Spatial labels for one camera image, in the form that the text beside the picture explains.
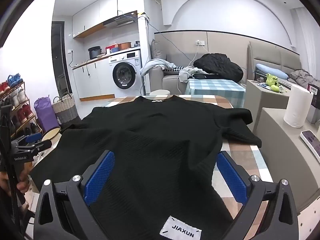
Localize houndstooth cushion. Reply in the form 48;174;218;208
164;64;185;73

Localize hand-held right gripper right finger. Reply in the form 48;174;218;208
216;151;299;240

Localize grey low cabinet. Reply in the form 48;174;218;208
254;107;320;213

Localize white washing machine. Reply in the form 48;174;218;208
108;50;142;92

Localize white paper towel roll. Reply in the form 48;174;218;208
283;84;314;128

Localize blue pillow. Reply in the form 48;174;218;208
255;63;288;80

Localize wooden shoe rack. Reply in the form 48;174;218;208
0;74;43;140

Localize white wall cabinets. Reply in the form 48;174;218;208
72;0;137;38

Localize white flat device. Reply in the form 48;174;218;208
299;130;320;157

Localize black knit sweater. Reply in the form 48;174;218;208
29;95;262;240

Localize grey sofa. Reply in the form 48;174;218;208
140;40;248;95

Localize woven laundry basket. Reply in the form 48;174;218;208
52;92;76;123

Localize white round stool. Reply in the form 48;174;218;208
150;89;170;97

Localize black cooking pot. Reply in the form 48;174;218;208
87;46;102;60

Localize grey bed headboard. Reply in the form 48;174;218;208
246;41;300;80

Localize green toy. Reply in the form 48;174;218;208
265;73;282;92

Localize person's left hand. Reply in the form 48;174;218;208
0;170;29;197

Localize light blue-grey cloth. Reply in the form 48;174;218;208
140;59;177;77

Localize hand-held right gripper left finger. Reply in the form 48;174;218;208
33;150;115;240

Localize grey sofa pillow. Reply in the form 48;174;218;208
151;39;167;58

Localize grey-white garment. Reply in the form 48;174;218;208
178;66;203;83

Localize checked tablecloth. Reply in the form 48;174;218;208
26;94;274;220

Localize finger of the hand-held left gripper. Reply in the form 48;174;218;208
12;133;43;147
12;140;52;154

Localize range hood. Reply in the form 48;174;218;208
103;10;138;28

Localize grey jacket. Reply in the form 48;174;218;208
287;69;320;87

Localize black puffy jacket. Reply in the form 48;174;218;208
194;53;244;83

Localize dark door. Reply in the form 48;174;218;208
51;21;66;95

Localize grey bedside cabinet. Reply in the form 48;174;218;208
244;79;293;130

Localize dark box with label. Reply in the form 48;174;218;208
306;80;320;95

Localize small table with teal cloth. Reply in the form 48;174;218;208
185;78;247;108

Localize purple bag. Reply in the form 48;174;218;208
34;96;60;132

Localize white kitchen counter cabinet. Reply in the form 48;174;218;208
72;55;113;102

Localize white curtain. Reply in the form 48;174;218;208
290;5;320;53

